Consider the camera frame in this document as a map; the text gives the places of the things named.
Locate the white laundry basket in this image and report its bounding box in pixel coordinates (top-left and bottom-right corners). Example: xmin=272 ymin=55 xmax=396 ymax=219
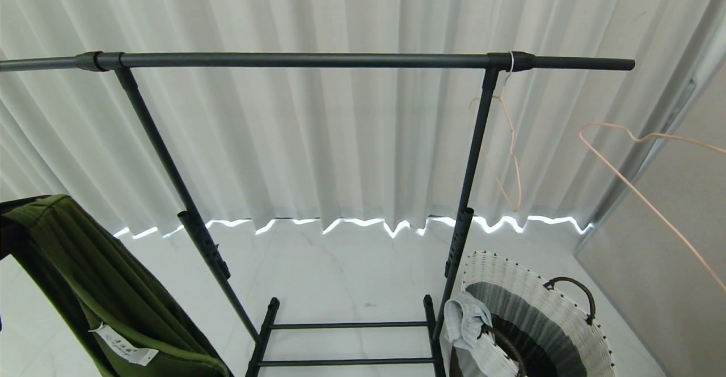
xmin=448 ymin=251 xmax=616 ymax=377

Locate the pale grey garment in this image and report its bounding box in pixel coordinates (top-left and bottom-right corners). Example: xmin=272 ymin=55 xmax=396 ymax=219
xmin=442 ymin=291 xmax=494 ymax=352

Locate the black clothes rack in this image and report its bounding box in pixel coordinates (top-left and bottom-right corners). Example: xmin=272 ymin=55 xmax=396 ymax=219
xmin=0 ymin=51 xmax=636 ymax=377

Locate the pink clothes hanger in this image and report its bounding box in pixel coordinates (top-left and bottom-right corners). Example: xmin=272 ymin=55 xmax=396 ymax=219
xmin=579 ymin=122 xmax=726 ymax=293
xmin=468 ymin=54 xmax=522 ymax=213

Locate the green printed shirt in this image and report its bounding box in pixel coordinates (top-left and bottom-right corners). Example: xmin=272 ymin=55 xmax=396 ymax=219
xmin=0 ymin=194 xmax=233 ymax=377

